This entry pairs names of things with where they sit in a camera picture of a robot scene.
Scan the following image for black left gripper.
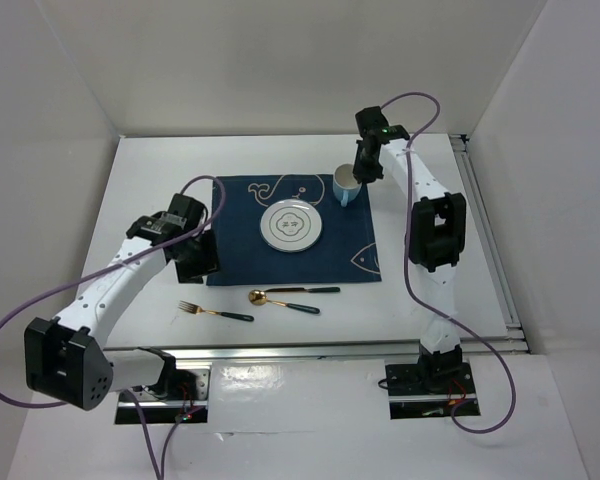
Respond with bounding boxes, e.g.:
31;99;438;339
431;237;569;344
172;228;222;285

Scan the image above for white and blue mug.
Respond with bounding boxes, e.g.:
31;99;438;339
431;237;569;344
332;164;362;208

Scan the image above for gold fork dark handle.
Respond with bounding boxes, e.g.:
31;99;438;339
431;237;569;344
178;301;255;323

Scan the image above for blue fabric placemat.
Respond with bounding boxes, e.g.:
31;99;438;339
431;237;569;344
207;174;382;286

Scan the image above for white round plate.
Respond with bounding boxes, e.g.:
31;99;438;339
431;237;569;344
259;199;323;253

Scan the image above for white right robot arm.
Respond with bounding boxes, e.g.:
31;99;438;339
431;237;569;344
353;106;467;393

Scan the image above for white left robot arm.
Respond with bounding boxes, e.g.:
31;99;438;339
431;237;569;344
24;194;219;411

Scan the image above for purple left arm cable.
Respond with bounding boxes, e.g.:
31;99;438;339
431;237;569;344
0;174;226;480

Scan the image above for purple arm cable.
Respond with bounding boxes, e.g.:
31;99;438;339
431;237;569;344
379;91;519;435
0;174;226;480

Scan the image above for gold spoon dark handle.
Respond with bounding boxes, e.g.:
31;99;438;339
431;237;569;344
248;290;321;315

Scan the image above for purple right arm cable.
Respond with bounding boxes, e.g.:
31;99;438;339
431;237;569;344
379;91;519;435

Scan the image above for aluminium right side rail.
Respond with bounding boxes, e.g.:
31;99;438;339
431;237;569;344
449;134;529;350

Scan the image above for aluminium rail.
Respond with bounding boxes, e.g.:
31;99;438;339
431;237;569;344
449;134;529;350
104;339;531;365

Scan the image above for gold knife dark handle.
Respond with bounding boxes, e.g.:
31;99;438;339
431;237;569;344
264;286;341;294

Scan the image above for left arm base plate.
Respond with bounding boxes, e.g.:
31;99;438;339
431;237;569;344
130;363;211;425

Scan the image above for aluminium front rail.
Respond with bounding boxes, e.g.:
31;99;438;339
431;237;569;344
104;339;531;365

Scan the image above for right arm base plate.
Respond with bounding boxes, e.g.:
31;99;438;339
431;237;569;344
377;362;481;420

